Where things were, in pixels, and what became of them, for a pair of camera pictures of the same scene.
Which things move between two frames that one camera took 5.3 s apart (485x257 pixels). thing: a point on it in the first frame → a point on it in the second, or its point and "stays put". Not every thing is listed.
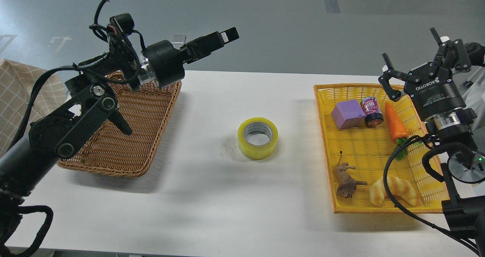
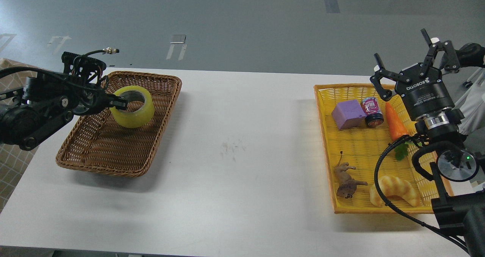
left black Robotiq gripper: x=166 y=63 → x=93 y=101
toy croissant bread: x=396 y=187 stays put
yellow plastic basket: x=377 y=152 stays put
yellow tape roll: x=257 y=138 → x=136 y=119
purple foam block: x=349 y=114 stays put
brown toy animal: x=347 y=185 stays put
